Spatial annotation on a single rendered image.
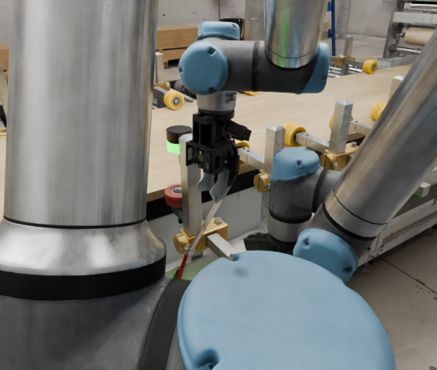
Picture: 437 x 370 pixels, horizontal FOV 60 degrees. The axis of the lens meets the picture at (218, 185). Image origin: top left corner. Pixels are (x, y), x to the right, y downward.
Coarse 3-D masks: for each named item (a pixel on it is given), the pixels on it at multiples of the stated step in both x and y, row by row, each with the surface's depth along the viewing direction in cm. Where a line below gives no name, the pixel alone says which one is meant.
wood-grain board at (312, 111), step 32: (256, 96) 193; (288, 96) 193; (320, 96) 193; (352, 96) 193; (384, 96) 193; (160, 128) 151; (256, 128) 151; (320, 128) 151; (0, 160) 124; (160, 160) 124; (0, 192) 105; (160, 192) 107
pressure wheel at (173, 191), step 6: (168, 186) 107; (174, 186) 107; (180, 186) 107; (168, 192) 104; (174, 192) 105; (180, 192) 105; (168, 198) 103; (174, 198) 102; (180, 198) 102; (168, 204) 104; (174, 204) 103; (180, 204) 103; (180, 222) 110
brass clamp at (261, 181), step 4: (260, 172) 102; (264, 172) 101; (256, 176) 100; (260, 176) 99; (264, 176) 99; (268, 176) 99; (256, 180) 101; (260, 180) 99; (264, 180) 98; (268, 180) 99; (256, 184) 101; (260, 184) 100; (264, 184) 98; (268, 184) 99; (256, 188) 102; (260, 188) 100; (264, 188) 99; (268, 188) 99
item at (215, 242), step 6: (174, 210) 107; (180, 210) 105; (180, 216) 105; (216, 234) 95; (210, 240) 93; (216, 240) 92; (222, 240) 92; (210, 246) 94; (216, 246) 91; (222, 246) 90; (228, 246) 90; (216, 252) 92; (222, 252) 89; (228, 252) 88; (234, 252) 88
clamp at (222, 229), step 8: (216, 224) 97; (224, 224) 97; (184, 232) 94; (208, 232) 94; (216, 232) 95; (224, 232) 97; (176, 240) 93; (184, 240) 92; (192, 240) 92; (200, 240) 93; (176, 248) 94; (200, 248) 94
